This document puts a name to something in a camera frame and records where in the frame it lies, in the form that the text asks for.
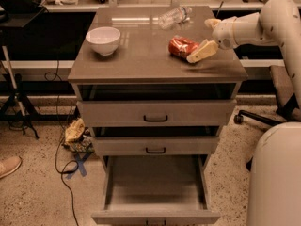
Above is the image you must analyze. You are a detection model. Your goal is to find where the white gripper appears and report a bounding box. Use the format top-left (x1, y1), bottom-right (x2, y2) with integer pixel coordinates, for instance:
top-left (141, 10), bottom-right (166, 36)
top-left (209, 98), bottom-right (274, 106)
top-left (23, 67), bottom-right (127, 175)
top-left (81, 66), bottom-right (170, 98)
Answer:
top-left (186, 16), bottom-right (240, 63)

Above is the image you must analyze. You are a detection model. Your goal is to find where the red coke can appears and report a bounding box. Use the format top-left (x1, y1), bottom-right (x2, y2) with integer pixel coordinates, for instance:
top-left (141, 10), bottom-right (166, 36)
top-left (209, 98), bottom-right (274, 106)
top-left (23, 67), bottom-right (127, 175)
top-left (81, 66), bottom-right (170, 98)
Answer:
top-left (168, 36), bottom-right (199, 59)

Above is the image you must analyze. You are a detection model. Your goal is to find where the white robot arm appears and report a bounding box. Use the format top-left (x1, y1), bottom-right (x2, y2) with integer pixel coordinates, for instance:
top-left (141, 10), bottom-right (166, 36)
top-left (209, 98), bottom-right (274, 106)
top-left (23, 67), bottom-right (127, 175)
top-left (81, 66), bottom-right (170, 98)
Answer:
top-left (187, 0), bottom-right (301, 226)

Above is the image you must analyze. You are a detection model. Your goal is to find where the grey top drawer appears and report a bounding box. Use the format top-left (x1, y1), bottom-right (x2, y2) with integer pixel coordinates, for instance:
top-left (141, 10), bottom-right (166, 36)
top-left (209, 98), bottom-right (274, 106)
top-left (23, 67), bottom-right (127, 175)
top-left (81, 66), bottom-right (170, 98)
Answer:
top-left (77, 100), bottom-right (236, 127)

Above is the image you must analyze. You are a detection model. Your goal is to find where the grey drawer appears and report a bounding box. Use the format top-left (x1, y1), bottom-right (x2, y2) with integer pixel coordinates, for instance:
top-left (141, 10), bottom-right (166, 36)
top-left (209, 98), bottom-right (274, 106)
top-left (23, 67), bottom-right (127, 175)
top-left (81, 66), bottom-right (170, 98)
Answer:
top-left (77, 100), bottom-right (236, 127)
top-left (92, 136), bottom-right (219, 156)
top-left (91, 155), bottom-right (220, 226)

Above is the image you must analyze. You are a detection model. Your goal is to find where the grey drawer cabinet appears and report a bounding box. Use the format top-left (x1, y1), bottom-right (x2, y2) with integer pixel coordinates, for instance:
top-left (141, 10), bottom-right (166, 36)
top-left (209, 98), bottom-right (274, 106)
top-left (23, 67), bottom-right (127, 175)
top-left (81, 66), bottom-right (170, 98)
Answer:
top-left (67, 6), bottom-right (249, 226)

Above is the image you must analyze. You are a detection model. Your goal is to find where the grey middle drawer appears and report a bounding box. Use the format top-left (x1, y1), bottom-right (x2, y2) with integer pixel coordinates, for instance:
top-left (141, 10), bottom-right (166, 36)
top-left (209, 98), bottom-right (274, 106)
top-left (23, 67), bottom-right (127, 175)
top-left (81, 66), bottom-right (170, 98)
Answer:
top-left (92, 136), bottom-right (219, 156)

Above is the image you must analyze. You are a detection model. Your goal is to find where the grey bottom drawer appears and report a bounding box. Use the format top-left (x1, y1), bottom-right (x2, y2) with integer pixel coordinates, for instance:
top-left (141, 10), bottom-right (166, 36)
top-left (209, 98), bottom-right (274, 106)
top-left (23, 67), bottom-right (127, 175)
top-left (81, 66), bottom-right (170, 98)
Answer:
top-left (91, 155), bottom-right (220, 226)

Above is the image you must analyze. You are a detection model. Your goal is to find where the clear plastic water bottle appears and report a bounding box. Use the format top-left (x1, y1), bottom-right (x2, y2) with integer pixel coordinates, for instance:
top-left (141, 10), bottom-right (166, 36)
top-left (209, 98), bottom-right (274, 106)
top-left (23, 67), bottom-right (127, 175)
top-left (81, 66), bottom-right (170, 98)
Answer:
top-left (158, 6), bottom-right (192, 29)

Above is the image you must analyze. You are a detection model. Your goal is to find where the white ceramic bowl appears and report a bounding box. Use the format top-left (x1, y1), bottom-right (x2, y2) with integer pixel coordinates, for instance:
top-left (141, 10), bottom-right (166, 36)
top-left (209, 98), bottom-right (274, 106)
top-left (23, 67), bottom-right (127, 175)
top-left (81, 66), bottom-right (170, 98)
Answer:
top-left (86, 26), bottom-right (121, 56)

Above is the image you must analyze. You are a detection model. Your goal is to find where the black office chair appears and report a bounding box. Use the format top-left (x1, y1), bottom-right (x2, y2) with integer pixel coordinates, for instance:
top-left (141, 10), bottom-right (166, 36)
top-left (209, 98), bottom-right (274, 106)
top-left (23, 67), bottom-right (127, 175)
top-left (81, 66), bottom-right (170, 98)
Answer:
top-left (233, 65), bottom-right (301, 126)

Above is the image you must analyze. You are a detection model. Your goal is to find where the yellow snack bag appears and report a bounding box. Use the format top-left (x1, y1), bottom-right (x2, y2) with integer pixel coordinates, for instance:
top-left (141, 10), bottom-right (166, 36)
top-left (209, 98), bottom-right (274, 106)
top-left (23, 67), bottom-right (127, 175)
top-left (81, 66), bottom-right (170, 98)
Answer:
top-left (65, 118), bottom-right (85, 142)

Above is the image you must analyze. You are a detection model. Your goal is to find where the dark patterned snack bag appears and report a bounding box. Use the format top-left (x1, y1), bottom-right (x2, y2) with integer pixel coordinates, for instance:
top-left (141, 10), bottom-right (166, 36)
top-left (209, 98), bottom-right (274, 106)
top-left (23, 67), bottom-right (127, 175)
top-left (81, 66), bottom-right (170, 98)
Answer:
top-left (63, 136), bottom-right (94, 153)

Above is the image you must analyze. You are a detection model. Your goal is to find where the black tripod stand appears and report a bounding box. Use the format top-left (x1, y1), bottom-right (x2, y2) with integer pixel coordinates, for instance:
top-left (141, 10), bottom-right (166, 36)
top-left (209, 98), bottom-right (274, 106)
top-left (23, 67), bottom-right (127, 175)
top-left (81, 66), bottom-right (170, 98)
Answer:
top-left (0, 0), bottom-right (46, 138)

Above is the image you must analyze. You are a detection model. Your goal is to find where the tan shoe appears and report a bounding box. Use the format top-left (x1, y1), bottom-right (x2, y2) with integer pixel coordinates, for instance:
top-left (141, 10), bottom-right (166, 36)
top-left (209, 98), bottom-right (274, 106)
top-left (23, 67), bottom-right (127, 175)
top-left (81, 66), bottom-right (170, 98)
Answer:
top-left (0, 156), bottom-right (23, 179)

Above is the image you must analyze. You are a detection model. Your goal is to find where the black floor cable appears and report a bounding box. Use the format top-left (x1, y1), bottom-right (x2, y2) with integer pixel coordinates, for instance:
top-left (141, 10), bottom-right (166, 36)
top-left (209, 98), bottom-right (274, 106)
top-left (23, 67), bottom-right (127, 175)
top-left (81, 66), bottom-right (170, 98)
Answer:
top-left (43, 59), bottom-right (80, 226)

